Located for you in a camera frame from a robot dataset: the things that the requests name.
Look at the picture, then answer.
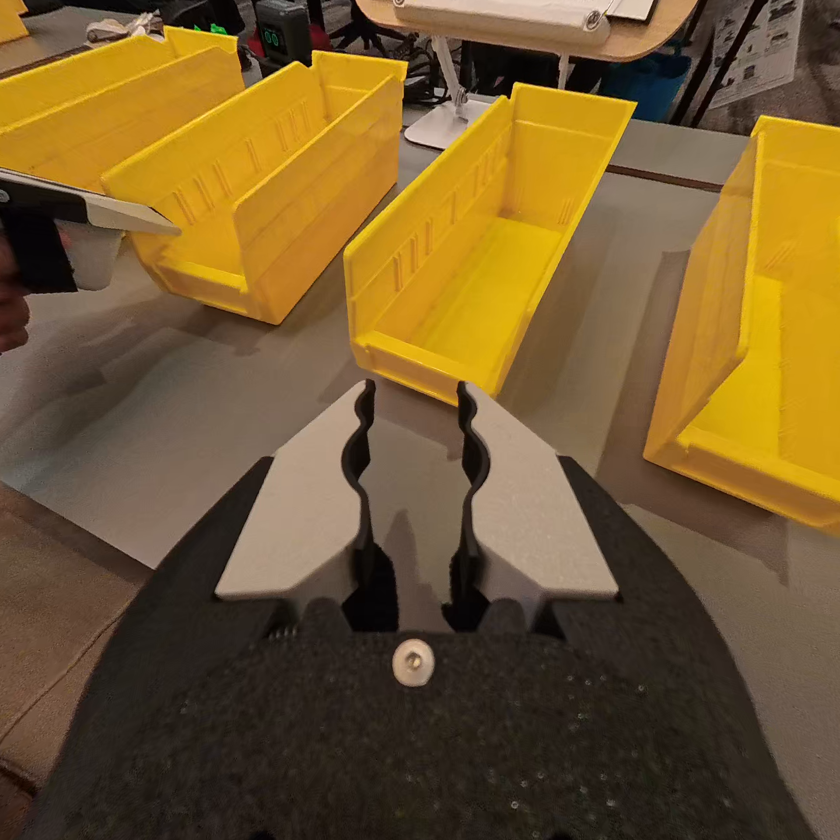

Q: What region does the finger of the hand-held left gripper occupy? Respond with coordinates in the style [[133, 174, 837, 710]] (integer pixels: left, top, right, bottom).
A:
[[84, 192, 182, 237]]

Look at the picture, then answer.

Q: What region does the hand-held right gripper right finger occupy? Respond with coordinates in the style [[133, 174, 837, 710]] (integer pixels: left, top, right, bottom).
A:
[[459, 382, 620, 621]]

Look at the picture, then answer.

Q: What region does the black power station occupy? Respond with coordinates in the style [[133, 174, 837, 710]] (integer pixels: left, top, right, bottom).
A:
[[252, 0, 314, 67]]

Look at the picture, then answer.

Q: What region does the grey desk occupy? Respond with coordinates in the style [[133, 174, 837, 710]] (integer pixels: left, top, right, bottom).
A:
[[0, 7, 840, 840]]

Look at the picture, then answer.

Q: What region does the person's left hand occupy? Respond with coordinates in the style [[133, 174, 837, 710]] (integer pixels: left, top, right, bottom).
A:
[[0, 223, 32, 353]]

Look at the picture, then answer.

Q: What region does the wooden sign board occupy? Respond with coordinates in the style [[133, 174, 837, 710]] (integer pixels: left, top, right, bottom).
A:
[[354, 0, 700, 63]]

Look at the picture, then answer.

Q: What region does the printed paper leaflet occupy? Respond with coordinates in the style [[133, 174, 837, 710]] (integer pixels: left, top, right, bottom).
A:
[[709, 0, 806, 110]]

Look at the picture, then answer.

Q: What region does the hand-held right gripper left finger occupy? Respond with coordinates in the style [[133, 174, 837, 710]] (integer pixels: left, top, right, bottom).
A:
[[215, 381, 376, 618]]

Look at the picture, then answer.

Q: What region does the blue container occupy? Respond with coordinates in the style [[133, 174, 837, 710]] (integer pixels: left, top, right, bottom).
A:
[[600, 42, 694, 123]]

